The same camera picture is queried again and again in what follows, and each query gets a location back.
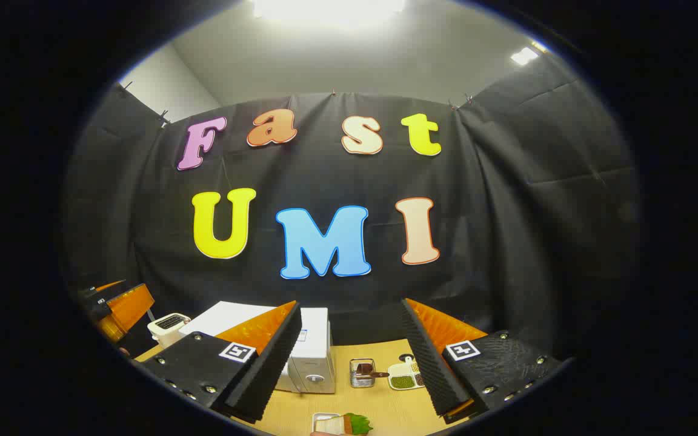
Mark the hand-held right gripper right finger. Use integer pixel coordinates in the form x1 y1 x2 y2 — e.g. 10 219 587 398
401 298 562 423

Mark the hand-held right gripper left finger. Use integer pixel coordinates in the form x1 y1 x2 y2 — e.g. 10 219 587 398
136 301 302 423

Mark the white microwave oven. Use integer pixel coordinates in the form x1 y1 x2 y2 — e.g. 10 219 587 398
179 301 336 394

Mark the sandwich with lettuce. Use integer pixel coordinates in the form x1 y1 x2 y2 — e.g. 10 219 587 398
314 413 374 436

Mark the white divided plate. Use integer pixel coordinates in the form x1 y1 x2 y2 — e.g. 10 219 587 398
387 355 427 391

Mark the white toaster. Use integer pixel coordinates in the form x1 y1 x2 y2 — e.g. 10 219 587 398
147 313 192 349

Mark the white rectangular tray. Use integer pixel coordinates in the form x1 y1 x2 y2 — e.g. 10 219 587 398
311 412 341 434

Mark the black backdrop cloth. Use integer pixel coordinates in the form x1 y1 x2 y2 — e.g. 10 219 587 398
61 53 640 364

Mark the small ceiling light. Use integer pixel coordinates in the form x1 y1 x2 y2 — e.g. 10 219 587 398
510 41 550 66

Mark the large ceiling light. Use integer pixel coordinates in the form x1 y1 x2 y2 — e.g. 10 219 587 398
252 0 407 26

